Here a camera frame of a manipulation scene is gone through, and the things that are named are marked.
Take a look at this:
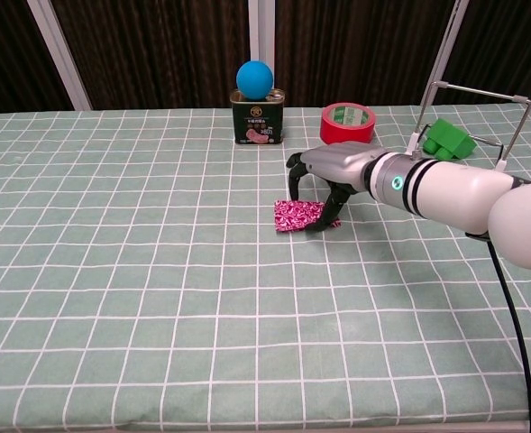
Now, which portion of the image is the white partition post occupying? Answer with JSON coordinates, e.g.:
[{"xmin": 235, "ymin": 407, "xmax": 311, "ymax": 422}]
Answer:
[
  {"xmin": 246, "ymin": 0, "xmax": 277, "ymax": 109},
  {"xmin": 24, "ymin": 0, "xmax": 93, "ymax": 112},
  {"xmin": 417, "ymin": 0, "xmax": 470, "ymax": 119}
]

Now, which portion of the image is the dark brown curtain panel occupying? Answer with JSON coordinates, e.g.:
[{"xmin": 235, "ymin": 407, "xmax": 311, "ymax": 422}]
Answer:
[
  {"xmin": 0, "ymin": 0, "xmax": 75, "ymax": 115},
  {"xmin": 273, "ymin": 0, "xmax": 455, "ymax": 108},
  {"xmin": 50, "ymin": 0, "xmax": 251, "ymax": 111},
  {"xmin": 443, "ymin": 0, "xmax": 531, "ymax": 107}
]

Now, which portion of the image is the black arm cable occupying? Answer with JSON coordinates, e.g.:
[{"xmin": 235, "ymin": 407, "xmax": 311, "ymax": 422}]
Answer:
[{"xmin": 464, "ymin": 230, "xmax": 531, "ymax": 433}]

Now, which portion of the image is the blue ball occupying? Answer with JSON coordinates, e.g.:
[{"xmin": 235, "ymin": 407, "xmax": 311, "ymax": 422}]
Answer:
[{"xmin": 235, "ymin": 60, "xmax": 276, "ymax": 101}]

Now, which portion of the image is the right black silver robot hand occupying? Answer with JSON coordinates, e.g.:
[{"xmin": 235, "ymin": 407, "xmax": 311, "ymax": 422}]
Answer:
[{"xmin": 286, "ymin": 141, "xmax": 384, "ymax": 234}]

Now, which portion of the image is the metal wire stand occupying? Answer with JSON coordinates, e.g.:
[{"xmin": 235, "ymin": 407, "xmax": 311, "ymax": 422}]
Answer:
[{"xmin": 407, "ymin": 79, "xmax": 531, "ymax": 172}]

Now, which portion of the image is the green toy block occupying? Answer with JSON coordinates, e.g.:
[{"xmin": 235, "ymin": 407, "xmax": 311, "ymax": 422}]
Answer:
[{"xmin": 422, "ymin": 117, "xmax": 478, "ymax": 161}]

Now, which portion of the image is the red tape roll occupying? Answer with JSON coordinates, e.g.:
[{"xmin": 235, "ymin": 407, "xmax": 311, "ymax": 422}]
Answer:
[{"xmin": 319, "ymin": 102, "xmax": 377, "ymax": 145}]

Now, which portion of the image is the green checked tablecloth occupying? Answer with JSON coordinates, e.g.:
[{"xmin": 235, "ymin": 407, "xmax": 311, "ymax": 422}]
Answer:
[{"xmin": 0, "ymin": 106, "xmax": 531, "ymax": 428}]

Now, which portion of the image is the dark green tin can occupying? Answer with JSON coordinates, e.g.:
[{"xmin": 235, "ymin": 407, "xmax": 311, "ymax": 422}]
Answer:
[{"xmin": 230, "ymin": 88, "xmax": 287, "ymax": 146}]

